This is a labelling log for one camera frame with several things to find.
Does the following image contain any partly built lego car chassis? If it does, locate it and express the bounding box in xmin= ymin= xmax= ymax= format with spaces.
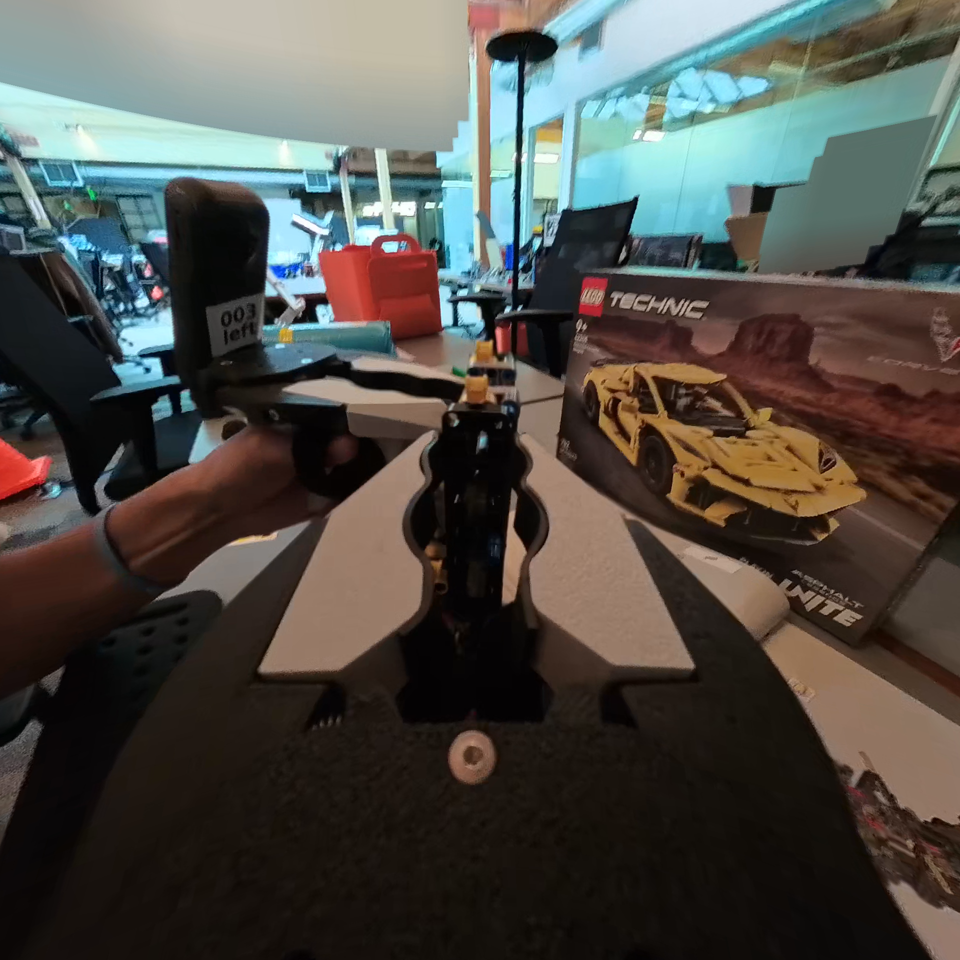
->
xmin=423 ymin=341 xmax=522 ymax=654

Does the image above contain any person's left hand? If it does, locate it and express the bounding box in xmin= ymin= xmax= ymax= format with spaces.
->
xmin=120 ymin=426 xmax=361 ymax=582

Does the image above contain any black mesh chair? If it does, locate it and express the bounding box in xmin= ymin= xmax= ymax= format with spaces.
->
xmin=448 ymin=196 xmax=640 ymax=378

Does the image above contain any cardboard box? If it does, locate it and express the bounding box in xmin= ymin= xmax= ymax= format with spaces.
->
xmin=723 ymin=183 xmax=777 ymax=273

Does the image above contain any orange traffic cone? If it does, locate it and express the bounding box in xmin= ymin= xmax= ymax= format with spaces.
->
xmin=0 ymin=437 xmax=54 ymax=502

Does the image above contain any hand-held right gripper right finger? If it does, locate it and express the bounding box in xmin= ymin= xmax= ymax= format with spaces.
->
xmin=513 ymin=433 xmax=696 ymax=682

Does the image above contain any red bag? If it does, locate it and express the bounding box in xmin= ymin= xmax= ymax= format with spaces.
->
xmin=318 ymin=234 xmax=444 ymax=340

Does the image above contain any person's left forearm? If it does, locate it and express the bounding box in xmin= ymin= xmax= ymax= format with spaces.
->
xmin=0 ymin=517 xmax=144 ymax=699

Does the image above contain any lego set box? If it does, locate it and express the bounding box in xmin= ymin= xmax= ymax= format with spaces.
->
xmin=558 ymin=268 xmax=960 ymax=648

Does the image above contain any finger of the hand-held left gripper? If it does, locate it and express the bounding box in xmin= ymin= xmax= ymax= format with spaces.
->
xmin=346 ymin=356 xmax=470 ymax=404
xmin=279 ymin=377 xmax=451 ymax=440

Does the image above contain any dark wrist bracelet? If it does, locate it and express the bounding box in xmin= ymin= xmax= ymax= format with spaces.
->
xmin=91 ymin=504 xmax=177 ymax=599

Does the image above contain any black mat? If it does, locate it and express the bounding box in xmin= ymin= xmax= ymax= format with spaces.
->
xmin=56 ymin=588 xmax=225 ymax=759

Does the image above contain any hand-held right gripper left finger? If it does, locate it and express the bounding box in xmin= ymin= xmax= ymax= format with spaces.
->
xmin=257 ymin=431 xmax=451 ymax=681

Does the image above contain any teal rolled bundle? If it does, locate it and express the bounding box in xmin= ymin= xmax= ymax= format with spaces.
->
xmin=258 ymin=321 xmax=395 ymax=357

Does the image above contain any open instruction booklet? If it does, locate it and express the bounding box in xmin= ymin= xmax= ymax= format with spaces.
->
xmin=671 ymin=546 xmax=960 ymax=960

